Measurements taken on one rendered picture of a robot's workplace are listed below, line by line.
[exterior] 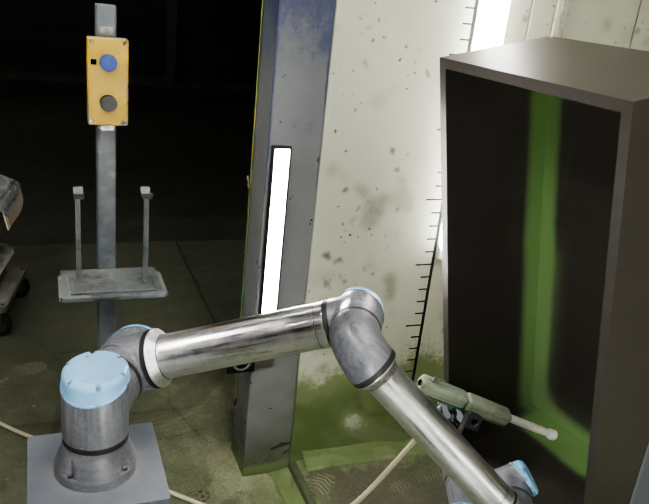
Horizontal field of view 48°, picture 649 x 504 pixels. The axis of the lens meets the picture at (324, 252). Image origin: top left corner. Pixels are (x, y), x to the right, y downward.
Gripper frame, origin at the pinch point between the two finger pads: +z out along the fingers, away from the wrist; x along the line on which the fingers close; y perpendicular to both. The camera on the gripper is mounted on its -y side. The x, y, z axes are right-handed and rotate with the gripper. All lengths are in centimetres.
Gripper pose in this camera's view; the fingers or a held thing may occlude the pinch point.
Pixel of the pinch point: (448, 401)
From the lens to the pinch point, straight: 213.4
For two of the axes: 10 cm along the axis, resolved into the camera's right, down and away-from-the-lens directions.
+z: -0.4, -6.0, 8.0
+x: 8.7, 3.7, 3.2
